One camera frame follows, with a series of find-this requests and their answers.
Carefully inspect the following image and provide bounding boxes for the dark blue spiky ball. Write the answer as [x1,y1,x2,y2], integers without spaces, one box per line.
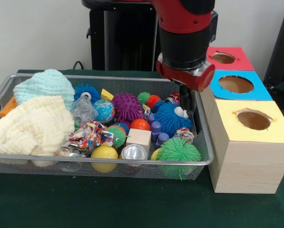
[154,102,192,137]

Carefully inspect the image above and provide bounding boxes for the pale wooden cube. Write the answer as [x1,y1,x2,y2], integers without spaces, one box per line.
[126,128,152,153]

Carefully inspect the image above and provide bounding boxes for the shallow wire mesh bin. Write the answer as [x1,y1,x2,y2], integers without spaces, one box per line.
[0,73,214,180]

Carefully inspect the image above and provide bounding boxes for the green spiky ball with eyes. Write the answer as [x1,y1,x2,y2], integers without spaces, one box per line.
[107,125,128,148]

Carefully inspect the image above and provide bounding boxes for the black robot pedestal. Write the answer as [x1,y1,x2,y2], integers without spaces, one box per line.
[82,0,162,72]

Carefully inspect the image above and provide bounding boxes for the black chair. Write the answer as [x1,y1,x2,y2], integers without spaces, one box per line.
[263,5,284,93]

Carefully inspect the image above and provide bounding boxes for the orange red ball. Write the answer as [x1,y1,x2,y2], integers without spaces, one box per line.
[130,119,151,132]

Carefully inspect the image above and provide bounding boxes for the pale yellow cloth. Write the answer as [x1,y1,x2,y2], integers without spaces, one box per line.
[0,96,75,156]

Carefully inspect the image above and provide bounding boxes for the plain green spiky ball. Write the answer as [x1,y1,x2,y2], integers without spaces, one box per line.
[157,137,202,180]

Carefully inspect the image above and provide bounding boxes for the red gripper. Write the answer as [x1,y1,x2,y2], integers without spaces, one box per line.
[156,53,216,125]

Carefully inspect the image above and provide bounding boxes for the colourful patterned cloth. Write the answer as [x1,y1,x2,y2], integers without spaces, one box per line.
[68,122,115,152]

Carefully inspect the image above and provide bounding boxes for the purple spiky toy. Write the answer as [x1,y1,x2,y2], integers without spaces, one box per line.
[112,93,143,123]

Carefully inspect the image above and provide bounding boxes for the blue globe ball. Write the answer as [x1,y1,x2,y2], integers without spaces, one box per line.
[93,99,116,124]

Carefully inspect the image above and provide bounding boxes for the yellow ball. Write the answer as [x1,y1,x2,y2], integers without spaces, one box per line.
[91,145,119,173]

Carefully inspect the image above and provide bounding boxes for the mint green cloth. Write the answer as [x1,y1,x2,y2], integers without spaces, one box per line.
[13,69,75,110]

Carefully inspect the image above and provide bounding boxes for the wooden box three holes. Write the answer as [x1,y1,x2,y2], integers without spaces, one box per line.
[191,46,284,194]

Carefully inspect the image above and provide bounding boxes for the small silver can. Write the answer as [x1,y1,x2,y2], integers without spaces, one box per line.
[120,144,148,167]

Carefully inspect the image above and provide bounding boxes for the clear plastic bottle blue label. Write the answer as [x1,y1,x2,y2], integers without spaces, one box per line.
[71,93,99,128]

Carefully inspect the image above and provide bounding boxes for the orange plastic block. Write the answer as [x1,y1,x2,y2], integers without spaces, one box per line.
[0,96,18,117]

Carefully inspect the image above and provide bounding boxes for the blue spiky ball with eyes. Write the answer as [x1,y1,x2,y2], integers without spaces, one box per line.
[74,84,101,103]

